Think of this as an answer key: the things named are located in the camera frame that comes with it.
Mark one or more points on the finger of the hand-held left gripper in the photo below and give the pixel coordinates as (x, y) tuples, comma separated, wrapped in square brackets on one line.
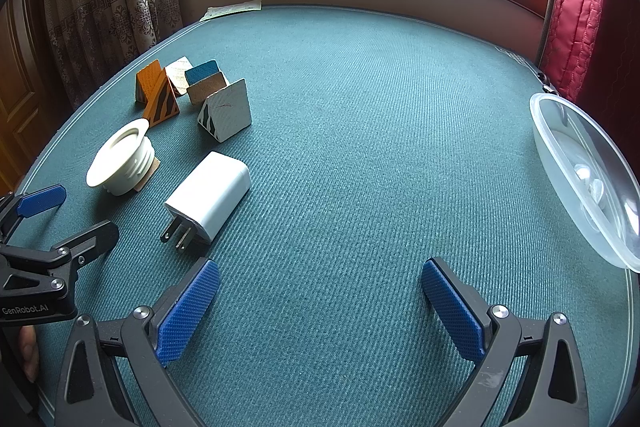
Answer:
[(40, 201), (92, 238)]

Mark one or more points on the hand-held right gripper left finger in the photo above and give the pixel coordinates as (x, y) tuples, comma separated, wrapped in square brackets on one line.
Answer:
[(187, 312)]

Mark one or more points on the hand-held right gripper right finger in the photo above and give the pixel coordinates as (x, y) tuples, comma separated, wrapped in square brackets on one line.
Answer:
[(452, 312)]

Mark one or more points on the white round plastic cap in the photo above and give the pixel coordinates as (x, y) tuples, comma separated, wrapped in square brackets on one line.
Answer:
[(117, 152)]

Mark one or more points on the white charger plug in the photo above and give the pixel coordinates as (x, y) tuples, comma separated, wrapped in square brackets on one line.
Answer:
[(210, 197)]

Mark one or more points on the orange striped wooden block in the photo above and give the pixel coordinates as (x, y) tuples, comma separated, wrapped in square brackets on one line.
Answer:
[(150, 79), (162, 104)]

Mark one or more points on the natural wooden block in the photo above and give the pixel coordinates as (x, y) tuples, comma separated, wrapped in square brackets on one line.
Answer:
[(207, 91)]

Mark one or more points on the white striped wooden block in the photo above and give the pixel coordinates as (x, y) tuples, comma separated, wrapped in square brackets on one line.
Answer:
[(227, 107)]

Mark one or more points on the pale faced wooden block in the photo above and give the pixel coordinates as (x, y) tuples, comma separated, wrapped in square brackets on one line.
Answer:
[(177, 69)]

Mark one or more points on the clear plastic bowl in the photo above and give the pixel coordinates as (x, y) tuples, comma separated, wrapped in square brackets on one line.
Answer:
[(575, 157)]

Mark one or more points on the person's left hand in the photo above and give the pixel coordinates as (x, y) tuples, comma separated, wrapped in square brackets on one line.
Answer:
[(29, 352)]

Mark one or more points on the brown card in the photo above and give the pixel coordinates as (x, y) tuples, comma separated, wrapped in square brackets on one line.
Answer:
[(150, 172)]

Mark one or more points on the wooden door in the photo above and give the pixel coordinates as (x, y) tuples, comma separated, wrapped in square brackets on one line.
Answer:
[(20, 82)]

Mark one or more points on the green table cover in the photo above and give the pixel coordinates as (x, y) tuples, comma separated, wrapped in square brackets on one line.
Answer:
[(350, 132)]

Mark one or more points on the wristwatch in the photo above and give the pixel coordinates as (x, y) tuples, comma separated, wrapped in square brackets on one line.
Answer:
[(544, 79)]

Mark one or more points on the paper slip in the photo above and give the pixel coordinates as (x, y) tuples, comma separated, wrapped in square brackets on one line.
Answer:
[(232, 9)]

